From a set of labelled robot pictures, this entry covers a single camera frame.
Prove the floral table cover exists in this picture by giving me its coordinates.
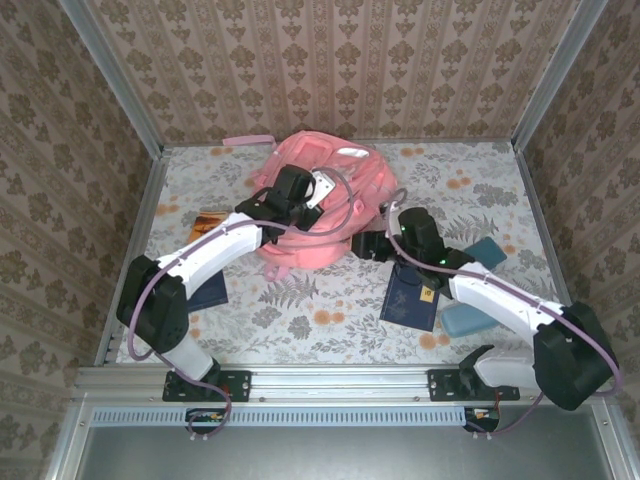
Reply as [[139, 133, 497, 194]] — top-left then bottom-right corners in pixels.
[[114, 142, 581, 366]]

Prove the plain dark blue book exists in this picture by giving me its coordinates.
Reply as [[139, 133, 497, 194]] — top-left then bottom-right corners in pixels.
[[186, 268, 230, 315]]

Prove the aluminium side rail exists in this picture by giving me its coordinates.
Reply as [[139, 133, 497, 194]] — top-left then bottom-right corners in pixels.
[[513, 144, 591, 365], [94, 149, 172, 369]]

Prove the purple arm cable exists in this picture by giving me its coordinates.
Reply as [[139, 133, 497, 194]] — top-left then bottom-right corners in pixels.
[[384, 188, 624, 441], [127, 169, 357, 446]]

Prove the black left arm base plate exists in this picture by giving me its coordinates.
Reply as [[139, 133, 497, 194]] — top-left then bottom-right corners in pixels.
[[162, 368, 253, 403]]

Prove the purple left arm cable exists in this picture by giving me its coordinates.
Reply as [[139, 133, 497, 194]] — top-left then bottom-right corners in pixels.
[[127, 169, 357, 446]]

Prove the thin aluminium rear rail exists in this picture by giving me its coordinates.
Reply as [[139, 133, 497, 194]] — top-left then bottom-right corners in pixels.
[[162, 138, 516, 149]]

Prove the light blue pencil case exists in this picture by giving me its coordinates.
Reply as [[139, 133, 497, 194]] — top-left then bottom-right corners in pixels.
[[439, 301, 502, 342]]

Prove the slotted grey cable duct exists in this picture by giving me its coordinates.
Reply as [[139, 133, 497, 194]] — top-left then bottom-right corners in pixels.
[[92, 405, 469, 427]]

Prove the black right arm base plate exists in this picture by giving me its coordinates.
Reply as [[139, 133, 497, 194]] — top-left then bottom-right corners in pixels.
[[427, 368, 521, 403]]

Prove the small wired electronics board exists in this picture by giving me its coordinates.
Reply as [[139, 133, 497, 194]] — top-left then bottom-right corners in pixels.
[[185, 407, 227, 434], [462, 405, 502, 434]]

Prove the aluminium frame post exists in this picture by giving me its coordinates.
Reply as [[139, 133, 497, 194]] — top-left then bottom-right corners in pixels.
[[57, 0, 166, 157], [510, 0, 610, 154]]

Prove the orange Huckleberry Finn paperback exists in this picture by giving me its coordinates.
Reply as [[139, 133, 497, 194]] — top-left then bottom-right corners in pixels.
[[187, 209, 227, 245]]

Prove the grey metal panel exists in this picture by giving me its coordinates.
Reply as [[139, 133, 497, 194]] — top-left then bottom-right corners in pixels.
[[47, 402, 640, 480]]

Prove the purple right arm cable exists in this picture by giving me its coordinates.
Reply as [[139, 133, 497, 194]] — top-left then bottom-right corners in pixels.
[[384, 188, 624, 441]]

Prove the aluminium mounting rail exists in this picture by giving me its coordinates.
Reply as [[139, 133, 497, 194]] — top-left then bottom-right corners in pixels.
[[72, 363, 619, 404]]

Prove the dark teal pencil case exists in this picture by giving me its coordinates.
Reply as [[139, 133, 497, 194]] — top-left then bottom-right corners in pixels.
[[460, 236, 508, 272]]

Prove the dark blue book yellow label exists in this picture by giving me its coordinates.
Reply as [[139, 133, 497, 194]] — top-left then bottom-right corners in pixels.
[[378, 260, 442, 335]]

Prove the pink student backpack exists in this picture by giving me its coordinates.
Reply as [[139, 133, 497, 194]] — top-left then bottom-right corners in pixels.
[[222, 130, 407, 281]]

